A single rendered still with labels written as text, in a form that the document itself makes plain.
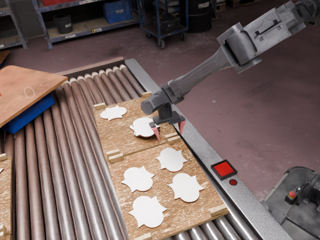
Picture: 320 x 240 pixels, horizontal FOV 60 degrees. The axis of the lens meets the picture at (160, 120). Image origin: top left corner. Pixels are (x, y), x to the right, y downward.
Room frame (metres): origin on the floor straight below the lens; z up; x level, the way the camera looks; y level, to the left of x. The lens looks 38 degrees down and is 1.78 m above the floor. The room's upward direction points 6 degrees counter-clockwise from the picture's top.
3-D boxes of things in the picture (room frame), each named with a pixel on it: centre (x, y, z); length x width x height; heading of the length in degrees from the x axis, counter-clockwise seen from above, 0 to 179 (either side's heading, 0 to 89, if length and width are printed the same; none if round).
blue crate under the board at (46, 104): (1.32, 0.80, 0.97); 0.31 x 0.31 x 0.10; 60
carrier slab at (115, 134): (1.09, 0.14, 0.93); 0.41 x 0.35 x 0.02; 15
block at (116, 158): (0.84, 0.20, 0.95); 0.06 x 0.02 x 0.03; 106
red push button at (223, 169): (0.74, -0.24, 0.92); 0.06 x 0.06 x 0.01; 20
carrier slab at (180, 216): (0.69, 0.02, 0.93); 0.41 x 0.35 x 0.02; 16
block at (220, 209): (0.54, -0.16, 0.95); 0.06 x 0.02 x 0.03; 106
